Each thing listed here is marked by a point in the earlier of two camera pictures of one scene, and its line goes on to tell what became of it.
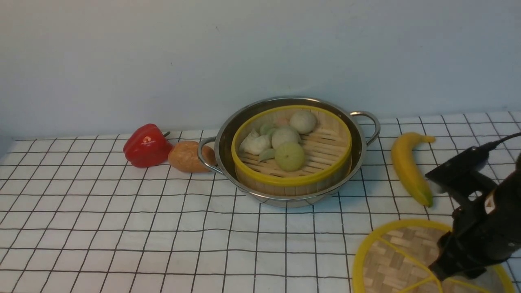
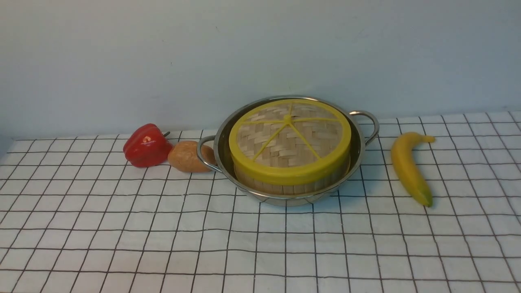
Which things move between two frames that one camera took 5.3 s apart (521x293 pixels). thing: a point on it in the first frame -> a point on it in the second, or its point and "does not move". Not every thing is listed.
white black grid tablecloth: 76,216 does not move
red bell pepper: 146,145 does not move
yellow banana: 401,149 does not move
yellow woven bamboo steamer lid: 397,260 -> 290,142
